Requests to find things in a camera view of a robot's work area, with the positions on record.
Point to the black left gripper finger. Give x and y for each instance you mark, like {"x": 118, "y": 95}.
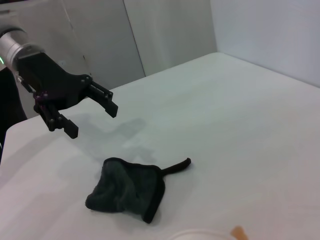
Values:
{"x": 56, "y": 120}
{"x": 106, "y": 101}

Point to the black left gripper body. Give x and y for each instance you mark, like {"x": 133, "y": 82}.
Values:
{"x": 45, "y": 75}

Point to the dark rag with loop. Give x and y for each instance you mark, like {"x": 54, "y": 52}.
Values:
{"x": 125, "y": 185}

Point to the white paper cup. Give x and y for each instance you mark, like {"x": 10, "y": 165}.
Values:
{"x": 200, "y": 226}

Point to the black robot torso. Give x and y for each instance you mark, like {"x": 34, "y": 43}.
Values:
{"x": 7, "y": 105}

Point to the orange-brown liquid stain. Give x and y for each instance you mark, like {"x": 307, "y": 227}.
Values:
{"x": 238, "y": 233}

